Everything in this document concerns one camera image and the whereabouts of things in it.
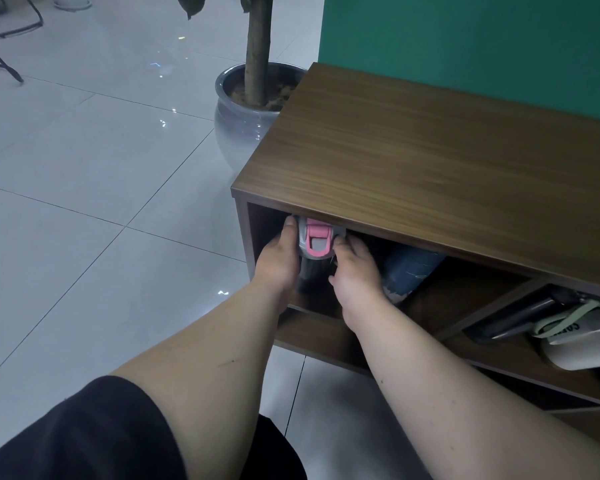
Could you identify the person's right hand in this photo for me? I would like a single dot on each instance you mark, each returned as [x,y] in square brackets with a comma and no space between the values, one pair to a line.
[356,288]

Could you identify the person's left hand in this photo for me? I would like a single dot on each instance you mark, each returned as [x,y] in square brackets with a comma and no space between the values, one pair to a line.
[276,271]

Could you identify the person's right fingers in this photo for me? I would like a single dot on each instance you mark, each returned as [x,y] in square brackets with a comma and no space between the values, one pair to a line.
[351,250]

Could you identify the person's left thumb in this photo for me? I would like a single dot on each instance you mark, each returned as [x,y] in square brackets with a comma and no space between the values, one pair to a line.
[290,235]

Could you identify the pink and grey lidded bottle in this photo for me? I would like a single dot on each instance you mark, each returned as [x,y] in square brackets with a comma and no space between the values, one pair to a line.
[316,249]

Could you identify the person's left forearm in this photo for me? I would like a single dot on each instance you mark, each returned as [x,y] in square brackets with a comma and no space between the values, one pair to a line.
[220,359]

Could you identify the person's right forearm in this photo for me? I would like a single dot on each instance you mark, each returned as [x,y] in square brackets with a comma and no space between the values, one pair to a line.
[450,399]

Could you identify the brown wooden shelf cabinet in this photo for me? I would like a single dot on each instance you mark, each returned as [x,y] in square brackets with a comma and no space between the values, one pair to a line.
[430,204]

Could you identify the grey ceramic plant pot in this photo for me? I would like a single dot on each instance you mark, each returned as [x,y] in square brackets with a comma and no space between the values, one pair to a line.
[242,119]

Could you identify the potted tree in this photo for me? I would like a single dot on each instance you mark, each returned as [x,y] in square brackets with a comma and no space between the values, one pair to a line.
[257,44]

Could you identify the person's black clothing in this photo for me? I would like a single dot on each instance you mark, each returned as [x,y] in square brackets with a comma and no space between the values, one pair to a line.
[105,434]

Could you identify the white pot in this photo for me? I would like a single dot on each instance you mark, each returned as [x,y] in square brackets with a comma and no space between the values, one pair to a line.
[72,0]

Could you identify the black chair base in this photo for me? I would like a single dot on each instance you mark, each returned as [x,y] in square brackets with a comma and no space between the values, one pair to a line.
[17,17]

